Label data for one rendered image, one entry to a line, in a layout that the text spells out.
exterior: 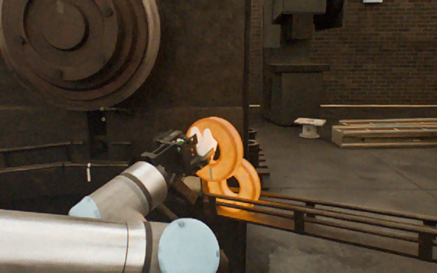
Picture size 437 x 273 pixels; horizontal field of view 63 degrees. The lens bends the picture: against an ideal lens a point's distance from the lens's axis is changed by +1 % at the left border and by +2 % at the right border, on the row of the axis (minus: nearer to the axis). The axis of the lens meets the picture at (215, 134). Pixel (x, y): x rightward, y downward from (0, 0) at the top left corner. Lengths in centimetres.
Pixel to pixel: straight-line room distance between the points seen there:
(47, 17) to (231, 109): 58
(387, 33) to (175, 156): 725
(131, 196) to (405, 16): 756
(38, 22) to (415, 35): 746
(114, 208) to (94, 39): 53
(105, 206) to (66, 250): 17
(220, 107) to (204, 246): 74
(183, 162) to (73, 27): 49
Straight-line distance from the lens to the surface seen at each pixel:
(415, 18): 804
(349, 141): 430
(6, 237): 46
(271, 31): 511
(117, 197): 62
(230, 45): 119
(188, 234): 48
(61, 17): 103
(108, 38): 99
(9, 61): 120
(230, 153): 80
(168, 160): 70
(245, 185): 92
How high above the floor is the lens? 105
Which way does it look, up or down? 13 degrees down
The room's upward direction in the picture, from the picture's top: straight up
